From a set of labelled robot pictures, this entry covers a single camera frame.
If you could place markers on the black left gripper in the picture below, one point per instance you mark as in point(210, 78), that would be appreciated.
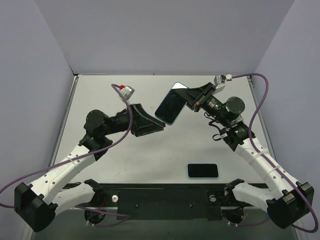
point(133, 120)

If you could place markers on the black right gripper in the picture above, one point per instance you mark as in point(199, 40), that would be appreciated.
point(202, 97)

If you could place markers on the light blue phone case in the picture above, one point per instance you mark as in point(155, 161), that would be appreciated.
point(180, 85)
point(203, 178)

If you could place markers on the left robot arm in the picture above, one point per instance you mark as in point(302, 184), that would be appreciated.
point(40, 201)

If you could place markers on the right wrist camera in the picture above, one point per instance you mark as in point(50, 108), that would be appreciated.
point(220, 81)

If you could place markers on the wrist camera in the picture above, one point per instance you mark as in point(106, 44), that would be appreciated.
point(220, 81)
point(126, 91)

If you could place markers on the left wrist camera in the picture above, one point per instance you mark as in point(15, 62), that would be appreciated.
point(126, 91)

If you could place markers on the aluminium table frame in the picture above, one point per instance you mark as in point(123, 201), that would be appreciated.
point(27, 230)

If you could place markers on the black table front rail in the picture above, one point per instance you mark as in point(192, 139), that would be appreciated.
point(167, 201)

